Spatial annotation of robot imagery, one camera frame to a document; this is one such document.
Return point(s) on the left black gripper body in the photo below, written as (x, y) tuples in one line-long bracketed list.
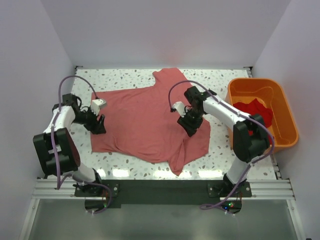
[(96, 123)]

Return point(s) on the pink t shirt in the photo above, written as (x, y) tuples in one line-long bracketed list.
[(139, 123)]

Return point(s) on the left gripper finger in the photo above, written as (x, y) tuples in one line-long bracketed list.
[(97, 130), (101, 121)]

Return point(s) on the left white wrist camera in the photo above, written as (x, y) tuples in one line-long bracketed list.
[(97, 105)]

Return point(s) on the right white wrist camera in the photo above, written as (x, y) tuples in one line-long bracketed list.
[(179, 107)]

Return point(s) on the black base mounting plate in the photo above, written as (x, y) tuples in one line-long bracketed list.
[(207, 194)]

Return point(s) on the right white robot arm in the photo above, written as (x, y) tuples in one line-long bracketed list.
[(209, 103)]

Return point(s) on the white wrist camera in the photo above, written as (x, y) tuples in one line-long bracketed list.
[(179, 107), (97, 105)]

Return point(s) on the red t shirt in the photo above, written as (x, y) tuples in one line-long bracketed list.
[(251, 132)]

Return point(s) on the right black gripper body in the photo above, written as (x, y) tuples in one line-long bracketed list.
[(190, 122)]

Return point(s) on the aluminium rail frame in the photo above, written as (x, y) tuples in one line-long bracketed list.
[(270, 214)]

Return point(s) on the orange plastic bin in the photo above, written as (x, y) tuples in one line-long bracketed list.
[(267, 98)]

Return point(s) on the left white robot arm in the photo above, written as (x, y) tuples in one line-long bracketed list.
[(55, 148)]

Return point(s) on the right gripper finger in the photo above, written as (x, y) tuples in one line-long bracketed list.
[(195, 126), (189, 130)]

